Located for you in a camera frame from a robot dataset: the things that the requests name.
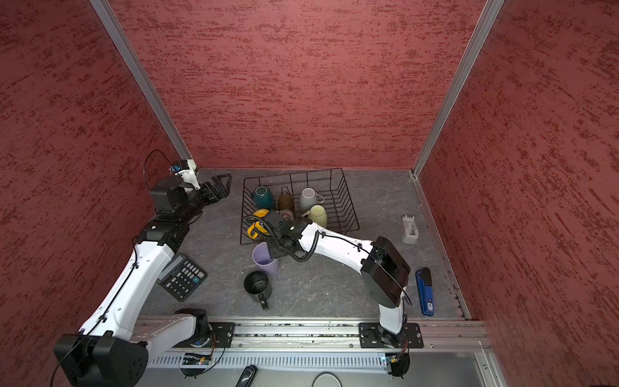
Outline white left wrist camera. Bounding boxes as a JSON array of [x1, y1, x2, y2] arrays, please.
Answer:
[[171, 159, 201, 190]]

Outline lilac plastic cup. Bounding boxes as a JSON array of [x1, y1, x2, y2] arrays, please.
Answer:
[[251, 242, 279, 275]]

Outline black wire dish rack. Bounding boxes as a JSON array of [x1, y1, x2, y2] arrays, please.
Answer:
[[241, 168, 360, 235]]

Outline aluminium corner post left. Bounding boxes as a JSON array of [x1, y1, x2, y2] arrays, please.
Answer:
[[90, 0, 192, 159]]

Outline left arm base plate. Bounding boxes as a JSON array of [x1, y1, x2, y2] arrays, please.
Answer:
[[178, 322, 236, 349]]

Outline grey round object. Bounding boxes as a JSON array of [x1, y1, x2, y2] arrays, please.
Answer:
[[311, 372, 343, 387]]

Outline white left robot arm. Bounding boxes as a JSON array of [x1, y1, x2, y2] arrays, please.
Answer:
[[53, 172, 231, 386]]

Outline clear glass cup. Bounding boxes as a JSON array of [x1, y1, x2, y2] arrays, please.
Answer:
[[279, 209, 295, 221]]

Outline white plastic tool with red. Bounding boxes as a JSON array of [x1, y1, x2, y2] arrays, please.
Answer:
[[401, 214, 419, 244]]

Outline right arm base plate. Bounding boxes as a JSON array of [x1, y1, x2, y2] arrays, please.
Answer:
[[358, 322, 424, 349]]

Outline black calculator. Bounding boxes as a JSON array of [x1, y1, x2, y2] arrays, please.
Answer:
[[156, 253, 208, 303]]

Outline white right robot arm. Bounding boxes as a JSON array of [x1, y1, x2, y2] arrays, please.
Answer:
[[244, 211, 411, 336]]

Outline yellow mug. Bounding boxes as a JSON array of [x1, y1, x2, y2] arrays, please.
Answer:
[[247, 209, 270, 240]]

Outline white mug grey handle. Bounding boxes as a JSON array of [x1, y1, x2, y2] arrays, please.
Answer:
[[300, 187, 325, 213]]

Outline teal green cup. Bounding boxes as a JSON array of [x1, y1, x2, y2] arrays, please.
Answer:
[[253, 185, 276, 210]]

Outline black remote handset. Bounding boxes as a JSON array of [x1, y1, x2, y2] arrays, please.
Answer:
[[235, 364, 258, 387]]

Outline aluminium corner post right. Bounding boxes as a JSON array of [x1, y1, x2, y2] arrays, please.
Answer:
[[412, 0, 505, 179]]

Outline cream mug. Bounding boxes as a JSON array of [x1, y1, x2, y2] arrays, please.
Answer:
[[302, 205, 328, 228]]

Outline aluminium corner post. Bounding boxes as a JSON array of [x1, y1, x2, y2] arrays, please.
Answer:
[[412, 0, 505, 179], [90, 0, 192, 159]]

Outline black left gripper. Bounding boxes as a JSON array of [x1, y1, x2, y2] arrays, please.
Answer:
[[177, 174, 232, 222]]

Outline black mug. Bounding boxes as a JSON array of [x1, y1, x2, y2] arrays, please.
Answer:
[[243, 270, 272, 311]]

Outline olive glass cup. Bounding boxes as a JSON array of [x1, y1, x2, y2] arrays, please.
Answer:
[[278, 192, 295, 213]]

